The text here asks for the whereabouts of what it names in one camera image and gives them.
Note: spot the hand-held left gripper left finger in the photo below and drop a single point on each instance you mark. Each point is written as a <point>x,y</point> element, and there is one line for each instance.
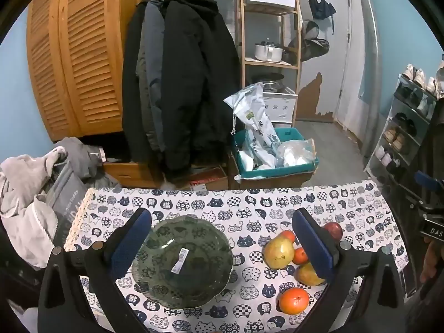
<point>130,246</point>

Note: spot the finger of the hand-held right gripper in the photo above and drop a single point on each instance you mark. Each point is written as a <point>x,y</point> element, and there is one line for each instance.
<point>427,180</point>

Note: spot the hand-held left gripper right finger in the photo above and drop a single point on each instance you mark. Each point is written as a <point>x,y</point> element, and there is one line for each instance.
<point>314,246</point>

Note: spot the small tangerine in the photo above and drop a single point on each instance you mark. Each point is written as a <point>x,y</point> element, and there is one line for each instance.
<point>300,255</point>
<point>288,236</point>

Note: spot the red apple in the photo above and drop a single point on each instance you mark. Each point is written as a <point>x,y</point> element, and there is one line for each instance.
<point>333,230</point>

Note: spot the green glass bowl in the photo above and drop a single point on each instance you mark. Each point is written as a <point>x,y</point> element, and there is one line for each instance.
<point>184,263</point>

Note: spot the large orange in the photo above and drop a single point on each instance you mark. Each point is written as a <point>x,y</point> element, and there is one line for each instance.
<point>294,300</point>

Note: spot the person's right hand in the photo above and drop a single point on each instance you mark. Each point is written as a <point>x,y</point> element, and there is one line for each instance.
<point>430,260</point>

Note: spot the row of shoes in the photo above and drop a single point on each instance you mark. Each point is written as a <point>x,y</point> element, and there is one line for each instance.
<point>399,138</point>

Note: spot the metal shoe rack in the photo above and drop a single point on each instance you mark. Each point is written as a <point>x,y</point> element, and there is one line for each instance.
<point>385,138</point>

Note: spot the wooden drawer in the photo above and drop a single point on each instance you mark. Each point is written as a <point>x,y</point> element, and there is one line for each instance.
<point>128,173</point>

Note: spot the brown cardboard box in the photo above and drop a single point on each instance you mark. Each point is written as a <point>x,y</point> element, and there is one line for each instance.
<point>277,180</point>

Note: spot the grey tote bag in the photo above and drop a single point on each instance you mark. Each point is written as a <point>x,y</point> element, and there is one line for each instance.
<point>66,194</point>

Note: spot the cat-printed tablecloth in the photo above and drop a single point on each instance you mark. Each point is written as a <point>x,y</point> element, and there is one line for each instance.
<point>215,211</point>

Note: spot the clear plastic bag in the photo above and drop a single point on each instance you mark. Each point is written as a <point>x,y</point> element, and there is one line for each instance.
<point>296,152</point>

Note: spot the flat cardboard box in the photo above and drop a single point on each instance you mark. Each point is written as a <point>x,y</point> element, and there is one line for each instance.
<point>204,180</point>

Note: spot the dark grey sweatshirt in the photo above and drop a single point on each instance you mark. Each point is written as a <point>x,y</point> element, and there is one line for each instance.
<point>81,152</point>

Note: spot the teal plastic crate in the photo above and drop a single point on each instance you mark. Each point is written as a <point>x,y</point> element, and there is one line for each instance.
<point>242,161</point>

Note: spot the printed white plastic bag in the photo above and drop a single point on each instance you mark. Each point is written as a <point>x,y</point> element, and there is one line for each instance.
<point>256,121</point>

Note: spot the white door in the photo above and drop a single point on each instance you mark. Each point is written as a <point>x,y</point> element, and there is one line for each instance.
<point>347,59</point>

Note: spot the steel pot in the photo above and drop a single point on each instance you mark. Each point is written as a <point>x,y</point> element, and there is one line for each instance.
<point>269,81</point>

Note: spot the olive hanging bag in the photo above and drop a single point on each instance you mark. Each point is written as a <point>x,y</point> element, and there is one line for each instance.
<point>310,47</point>

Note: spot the black hooded jacket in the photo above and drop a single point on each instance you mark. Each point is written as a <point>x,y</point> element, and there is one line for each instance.
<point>194,76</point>

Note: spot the black pan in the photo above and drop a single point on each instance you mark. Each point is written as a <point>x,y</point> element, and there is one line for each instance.
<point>290,55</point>

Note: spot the wooden louvered wardrobe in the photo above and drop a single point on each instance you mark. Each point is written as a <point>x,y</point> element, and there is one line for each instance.
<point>86,59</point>

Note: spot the metal cooking pot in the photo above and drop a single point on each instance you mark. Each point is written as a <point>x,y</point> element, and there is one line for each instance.
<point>267,52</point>

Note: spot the navy folded umbrella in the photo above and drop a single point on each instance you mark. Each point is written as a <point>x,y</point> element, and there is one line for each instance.
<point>322,8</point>

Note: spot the grey jacket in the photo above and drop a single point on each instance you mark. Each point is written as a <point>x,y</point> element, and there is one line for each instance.
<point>152,41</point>

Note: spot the wooden shelf rack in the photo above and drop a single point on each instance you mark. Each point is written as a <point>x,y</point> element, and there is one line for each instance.
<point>242,41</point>

